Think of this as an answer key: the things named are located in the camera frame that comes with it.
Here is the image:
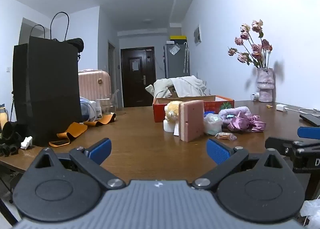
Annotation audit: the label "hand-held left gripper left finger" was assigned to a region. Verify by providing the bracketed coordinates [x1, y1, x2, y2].
[26, 138, 126, 190]

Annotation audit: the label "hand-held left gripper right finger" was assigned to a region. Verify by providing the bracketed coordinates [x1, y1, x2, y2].
[192, 138, 292, 191]

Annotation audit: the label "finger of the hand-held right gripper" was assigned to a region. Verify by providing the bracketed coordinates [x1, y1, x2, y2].
[264, 137, 320, 156]
[297, 126, 320, 141]

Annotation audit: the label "snack packet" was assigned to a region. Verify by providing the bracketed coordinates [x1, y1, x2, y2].
[215, 131, 237, 141]

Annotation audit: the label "pink satin scrunchie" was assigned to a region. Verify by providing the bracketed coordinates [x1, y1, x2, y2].
[247, 115, 267, 133]

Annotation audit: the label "pink satin cloth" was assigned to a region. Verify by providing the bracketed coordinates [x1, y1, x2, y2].
[226, 111, 250, 132]

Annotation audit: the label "pink sponge block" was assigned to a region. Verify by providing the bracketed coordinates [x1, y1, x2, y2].
[178, 100, 205, 142]

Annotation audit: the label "purple towel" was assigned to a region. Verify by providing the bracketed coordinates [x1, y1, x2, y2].
[218, 106, 251, 127]

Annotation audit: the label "orange cardboard box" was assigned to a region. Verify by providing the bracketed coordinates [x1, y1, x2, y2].
[152, 95, 235, 123]

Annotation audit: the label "white foam roll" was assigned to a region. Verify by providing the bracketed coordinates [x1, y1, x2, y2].
[163, 119, 180, 133]

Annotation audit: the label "yellow plush toy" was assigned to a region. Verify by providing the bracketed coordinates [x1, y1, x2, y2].
[164, 101, 183, 122]

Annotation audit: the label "black phone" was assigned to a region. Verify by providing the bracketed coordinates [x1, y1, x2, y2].
[299, 113, 320, 127]

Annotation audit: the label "clear plastic bag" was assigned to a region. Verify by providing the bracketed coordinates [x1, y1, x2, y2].
[204, 113, 223, 136]

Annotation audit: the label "orange leather strip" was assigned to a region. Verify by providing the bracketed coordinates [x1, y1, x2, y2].
[49, 122, 88, 147]
[83, 113, 117, 127]

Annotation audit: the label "white spray bottle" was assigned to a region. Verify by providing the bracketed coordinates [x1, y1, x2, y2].
[95, 99, 103, 120]

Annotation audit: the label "blue white bag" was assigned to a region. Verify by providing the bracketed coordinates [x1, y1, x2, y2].
[80, 96, 97, 121]

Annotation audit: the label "clear glass cup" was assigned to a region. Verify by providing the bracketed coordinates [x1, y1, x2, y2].
[101, 98, 117, 115]

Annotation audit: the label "white plastic bag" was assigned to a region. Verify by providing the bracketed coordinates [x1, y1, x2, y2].
[299, 199, 320, 226]

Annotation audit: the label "pink textured vase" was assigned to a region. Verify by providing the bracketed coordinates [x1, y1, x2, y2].
[257, 68, 275, 103]

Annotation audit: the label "pink suitcase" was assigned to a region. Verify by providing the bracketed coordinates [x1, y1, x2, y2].
[78, 69, 112, 102]

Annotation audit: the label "white clothes pile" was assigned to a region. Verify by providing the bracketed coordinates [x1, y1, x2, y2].
[146, 75, 207, 99]

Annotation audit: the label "small white plastic part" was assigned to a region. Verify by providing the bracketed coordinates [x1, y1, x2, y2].
[20, 136, 33, 150]

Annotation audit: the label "black paper bag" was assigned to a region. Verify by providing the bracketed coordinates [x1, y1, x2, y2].
[13, 12, 83, 147]

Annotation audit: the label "dark wooden door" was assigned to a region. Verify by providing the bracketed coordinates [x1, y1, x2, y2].
[121, 47, 157, 108]

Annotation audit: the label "black gear pile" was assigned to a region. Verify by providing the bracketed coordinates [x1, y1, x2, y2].
[0, 121, 29, 157]

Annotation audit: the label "grey refrigerator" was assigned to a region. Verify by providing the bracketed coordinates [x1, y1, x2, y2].
[164, 41, 190, 79]

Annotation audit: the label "folded umbrella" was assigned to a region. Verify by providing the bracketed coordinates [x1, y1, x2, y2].
[183, 42, 189, 73]

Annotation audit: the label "dried pink roses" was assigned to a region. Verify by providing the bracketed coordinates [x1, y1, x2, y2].
[227, 19, 273, 69]

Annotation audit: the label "black tripod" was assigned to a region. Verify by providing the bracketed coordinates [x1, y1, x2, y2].
[10, 91, 15, 122]

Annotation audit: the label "white cable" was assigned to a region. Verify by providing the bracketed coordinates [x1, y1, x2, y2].
[287, 108, 320, 116]

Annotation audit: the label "wall electrical panel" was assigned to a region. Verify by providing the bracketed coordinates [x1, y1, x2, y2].
[194, 24, 202, 45]

